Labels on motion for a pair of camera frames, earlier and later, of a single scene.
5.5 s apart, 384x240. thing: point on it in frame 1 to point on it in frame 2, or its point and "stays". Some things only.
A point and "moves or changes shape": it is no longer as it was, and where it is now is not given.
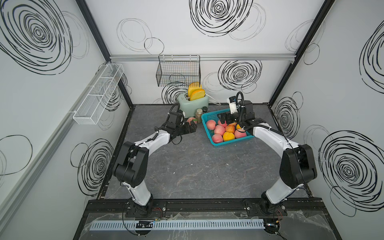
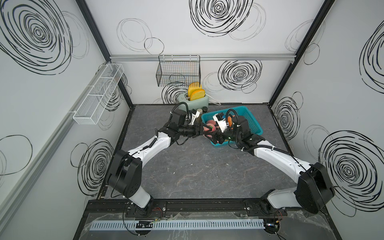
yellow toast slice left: x=193 y=87 stays
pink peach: x=192 y=119 moves or changes shape
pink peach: x=211 y=124 stays
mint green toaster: x=189 y=107 stays
